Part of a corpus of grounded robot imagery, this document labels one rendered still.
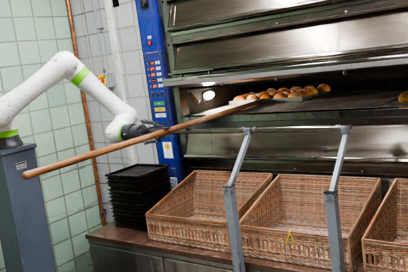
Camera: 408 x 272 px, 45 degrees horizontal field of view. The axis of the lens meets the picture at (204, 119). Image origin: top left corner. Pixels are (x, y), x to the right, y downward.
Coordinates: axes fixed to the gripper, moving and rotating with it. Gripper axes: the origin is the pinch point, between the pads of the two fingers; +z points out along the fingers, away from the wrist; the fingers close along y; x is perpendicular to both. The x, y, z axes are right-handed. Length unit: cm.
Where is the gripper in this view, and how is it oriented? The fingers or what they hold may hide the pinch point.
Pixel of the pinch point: (164, 132)
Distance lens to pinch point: 245.8
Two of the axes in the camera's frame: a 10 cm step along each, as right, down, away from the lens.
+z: 8.0, -0.3, -6.0
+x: -5.9, 1.7, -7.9
